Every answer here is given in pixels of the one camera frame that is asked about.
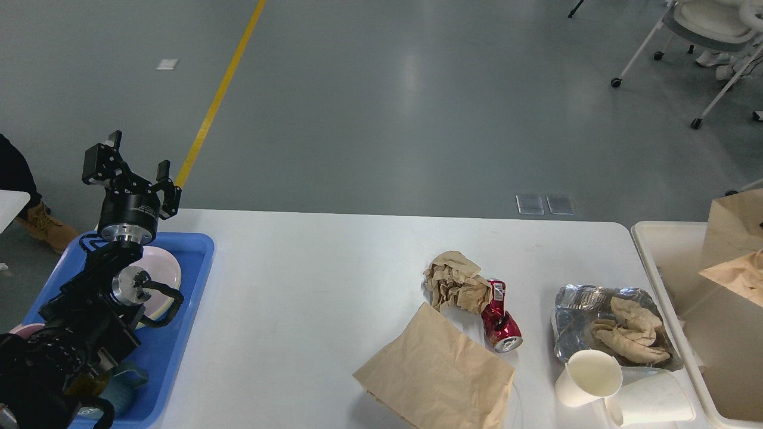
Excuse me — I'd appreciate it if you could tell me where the silver foil wrapper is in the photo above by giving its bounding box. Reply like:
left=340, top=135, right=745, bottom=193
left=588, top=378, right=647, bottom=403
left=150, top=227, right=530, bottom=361
left=551, top=285, right=684, bottom=372

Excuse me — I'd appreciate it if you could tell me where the crushed red soda can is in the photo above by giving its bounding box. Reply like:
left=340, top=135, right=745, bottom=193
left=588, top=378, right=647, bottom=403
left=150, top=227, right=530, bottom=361
left=480, top=279, right=523, bottom=353

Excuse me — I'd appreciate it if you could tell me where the crumpled brown napkin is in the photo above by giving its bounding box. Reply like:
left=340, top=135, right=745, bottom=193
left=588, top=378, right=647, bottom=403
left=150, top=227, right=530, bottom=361
left=590, top=297, right=671, bottom=365

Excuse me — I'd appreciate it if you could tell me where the person in black clothes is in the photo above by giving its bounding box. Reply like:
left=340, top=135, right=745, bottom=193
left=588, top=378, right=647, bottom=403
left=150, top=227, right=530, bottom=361
left=1, top=133, right=42, bottom=211

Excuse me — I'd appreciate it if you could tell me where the blue plastic tray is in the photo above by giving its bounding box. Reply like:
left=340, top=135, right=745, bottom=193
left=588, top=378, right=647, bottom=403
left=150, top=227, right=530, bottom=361
left=22, top=232, right=215, bottom=428

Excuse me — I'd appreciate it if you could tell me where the pink plate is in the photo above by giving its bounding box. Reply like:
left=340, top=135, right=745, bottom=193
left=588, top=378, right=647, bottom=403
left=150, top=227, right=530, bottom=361
left=120, top=246, right=182, bottom=321

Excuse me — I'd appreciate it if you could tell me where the white plastic bin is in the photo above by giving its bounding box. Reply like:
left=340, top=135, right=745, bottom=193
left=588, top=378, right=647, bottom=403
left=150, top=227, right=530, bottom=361
left=631, top=222, right=762, bottom=428

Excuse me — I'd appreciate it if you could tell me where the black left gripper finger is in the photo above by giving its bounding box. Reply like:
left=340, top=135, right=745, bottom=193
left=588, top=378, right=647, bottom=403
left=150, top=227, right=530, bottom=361
left=82, top=130, right=150, bottom=194
left=149, top=160, right=182, bottom=220

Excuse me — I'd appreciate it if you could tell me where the tan work boot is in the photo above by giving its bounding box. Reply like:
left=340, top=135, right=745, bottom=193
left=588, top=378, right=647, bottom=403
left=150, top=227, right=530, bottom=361
left=14, top=203, right=79, bottom=254

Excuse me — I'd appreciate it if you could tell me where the clear floor plate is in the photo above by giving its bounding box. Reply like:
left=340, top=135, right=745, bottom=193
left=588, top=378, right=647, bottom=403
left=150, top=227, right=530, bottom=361
left=546, top=195, right=576, bottom=216
left=516, top=194, right=545, bottom=216

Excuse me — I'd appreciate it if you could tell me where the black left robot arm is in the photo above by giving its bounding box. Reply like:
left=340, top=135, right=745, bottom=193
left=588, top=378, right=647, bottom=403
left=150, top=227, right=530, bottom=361
left=1, top=130, right=184, bottom=428

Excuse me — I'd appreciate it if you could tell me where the brown paper ball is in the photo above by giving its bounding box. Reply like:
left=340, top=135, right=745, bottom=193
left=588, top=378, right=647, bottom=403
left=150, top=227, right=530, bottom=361
left=423, top=250, right=493, bottom=315

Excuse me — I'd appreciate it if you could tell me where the left clear floor plate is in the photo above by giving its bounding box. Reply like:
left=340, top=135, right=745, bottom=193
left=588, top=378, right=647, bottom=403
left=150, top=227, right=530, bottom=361
left=516, top=194, right=545, bottom=216

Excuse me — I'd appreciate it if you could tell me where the white table corner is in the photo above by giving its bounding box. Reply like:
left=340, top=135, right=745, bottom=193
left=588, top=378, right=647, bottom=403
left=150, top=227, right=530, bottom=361
left=0, top=189, right=30, bottom=234

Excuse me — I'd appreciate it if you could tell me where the brown paper bag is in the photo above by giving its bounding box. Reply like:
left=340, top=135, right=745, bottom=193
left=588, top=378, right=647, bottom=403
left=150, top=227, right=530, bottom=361
left=699, top=188, right=762, bottom=306
left=354, top=303, right=515, bottom=428

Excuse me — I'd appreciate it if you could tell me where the right clear floor plate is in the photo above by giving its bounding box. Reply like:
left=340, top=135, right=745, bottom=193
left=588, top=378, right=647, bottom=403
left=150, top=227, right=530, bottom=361
left=546, top=195, right=576, bottom=216

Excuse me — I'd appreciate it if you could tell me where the white office chair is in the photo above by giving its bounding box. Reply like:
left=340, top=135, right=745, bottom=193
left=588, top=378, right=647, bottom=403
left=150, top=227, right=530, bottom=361
left=610, top=0, right=763, bottom=130

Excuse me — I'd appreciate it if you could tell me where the white paper scrap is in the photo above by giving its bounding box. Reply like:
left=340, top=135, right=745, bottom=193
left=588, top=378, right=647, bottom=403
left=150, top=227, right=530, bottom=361
left=156, top=58, right=179, bottom=71

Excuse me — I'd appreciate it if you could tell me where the teal mug yellow inside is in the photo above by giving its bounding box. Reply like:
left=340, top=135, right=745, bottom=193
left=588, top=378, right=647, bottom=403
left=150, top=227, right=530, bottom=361
left=66, top=361, right=149, bottom=417

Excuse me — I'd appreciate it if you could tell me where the pink mug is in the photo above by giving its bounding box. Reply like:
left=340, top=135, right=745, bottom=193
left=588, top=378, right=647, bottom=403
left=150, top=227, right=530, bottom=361
left=9, top=323, right=45, bottom=340

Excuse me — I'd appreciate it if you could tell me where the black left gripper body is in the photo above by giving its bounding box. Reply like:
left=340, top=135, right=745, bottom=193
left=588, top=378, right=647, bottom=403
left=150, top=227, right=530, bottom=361
left=97, top=190, right=160, bottom=245

